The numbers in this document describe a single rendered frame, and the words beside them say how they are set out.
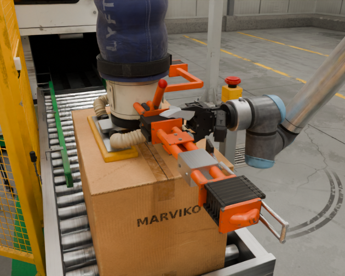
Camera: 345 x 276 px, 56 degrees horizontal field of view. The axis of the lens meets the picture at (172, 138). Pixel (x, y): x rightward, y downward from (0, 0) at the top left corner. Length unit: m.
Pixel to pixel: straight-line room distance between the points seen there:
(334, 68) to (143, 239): 0.71
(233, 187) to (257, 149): 0.42
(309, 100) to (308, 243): 1.31
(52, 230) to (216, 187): 0.86
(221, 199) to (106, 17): 0.61
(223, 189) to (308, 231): 1.75
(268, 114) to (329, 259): 1.34
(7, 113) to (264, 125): 0.99
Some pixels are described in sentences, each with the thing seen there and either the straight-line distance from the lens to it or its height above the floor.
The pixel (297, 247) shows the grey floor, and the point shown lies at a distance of 2.16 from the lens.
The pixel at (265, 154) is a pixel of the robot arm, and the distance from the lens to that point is 1.00.
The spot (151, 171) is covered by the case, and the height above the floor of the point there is 0.95.
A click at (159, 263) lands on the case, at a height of 0.66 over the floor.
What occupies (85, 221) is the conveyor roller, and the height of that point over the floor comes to 0.54.
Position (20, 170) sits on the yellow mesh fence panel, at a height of 0.69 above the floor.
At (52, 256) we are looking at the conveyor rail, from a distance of 1.22.
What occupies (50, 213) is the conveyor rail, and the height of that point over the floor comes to 0.59.
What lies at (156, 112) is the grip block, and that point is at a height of 1.10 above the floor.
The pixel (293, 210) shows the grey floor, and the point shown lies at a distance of 2.44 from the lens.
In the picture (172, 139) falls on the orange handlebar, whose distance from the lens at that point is 0.75.
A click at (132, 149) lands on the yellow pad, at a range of 0.98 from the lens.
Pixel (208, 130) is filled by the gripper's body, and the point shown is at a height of 1.06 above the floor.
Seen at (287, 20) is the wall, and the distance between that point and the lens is 12.00.
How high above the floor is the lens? 1.42
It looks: 26 degrees down
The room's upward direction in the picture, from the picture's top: straight up
